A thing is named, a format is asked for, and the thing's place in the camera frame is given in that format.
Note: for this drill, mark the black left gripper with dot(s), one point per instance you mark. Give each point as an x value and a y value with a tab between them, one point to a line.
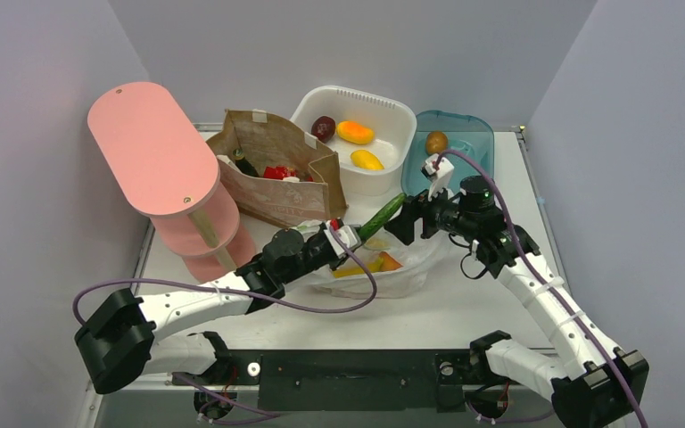
333	265

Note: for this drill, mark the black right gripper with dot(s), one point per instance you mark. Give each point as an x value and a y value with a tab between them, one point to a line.
416	208

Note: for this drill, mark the green cucumber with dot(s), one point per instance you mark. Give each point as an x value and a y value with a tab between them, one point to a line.
373	225

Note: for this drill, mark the white plastic grocery bag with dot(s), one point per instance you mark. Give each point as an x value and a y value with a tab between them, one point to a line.
416	259

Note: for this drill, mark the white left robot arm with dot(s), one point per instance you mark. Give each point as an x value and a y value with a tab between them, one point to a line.
128	336

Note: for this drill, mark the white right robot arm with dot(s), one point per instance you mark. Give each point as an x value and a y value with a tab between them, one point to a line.
592	381

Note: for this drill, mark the teal transparent plastic tub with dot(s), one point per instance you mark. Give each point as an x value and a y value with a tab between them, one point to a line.
467	134

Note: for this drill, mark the red package in paper bag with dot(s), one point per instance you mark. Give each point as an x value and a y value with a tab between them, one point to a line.
288	174

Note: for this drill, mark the brown kiwi fruit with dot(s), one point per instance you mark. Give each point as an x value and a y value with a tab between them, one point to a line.
436	142

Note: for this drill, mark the dark green bottle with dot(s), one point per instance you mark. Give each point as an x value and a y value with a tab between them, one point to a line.
243	164

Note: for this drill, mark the white plastic basket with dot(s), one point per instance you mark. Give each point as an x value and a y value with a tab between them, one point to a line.
393	122

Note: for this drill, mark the dark red plum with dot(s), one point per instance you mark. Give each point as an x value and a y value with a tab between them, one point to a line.
324	129

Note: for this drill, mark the orange yellow mango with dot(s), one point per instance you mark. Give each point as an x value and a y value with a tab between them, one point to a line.
353	132

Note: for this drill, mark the pink tiered shelf stand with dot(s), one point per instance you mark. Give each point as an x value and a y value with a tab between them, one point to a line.
169	174

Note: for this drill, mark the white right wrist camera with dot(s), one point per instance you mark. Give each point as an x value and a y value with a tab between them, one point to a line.
438	170

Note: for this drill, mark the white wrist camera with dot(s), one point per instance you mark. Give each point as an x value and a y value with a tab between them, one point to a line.
438	170
343	238

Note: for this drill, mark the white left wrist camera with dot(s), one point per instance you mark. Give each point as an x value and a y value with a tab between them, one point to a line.
343	238

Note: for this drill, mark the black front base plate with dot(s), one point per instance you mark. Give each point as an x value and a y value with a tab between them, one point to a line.
351	380

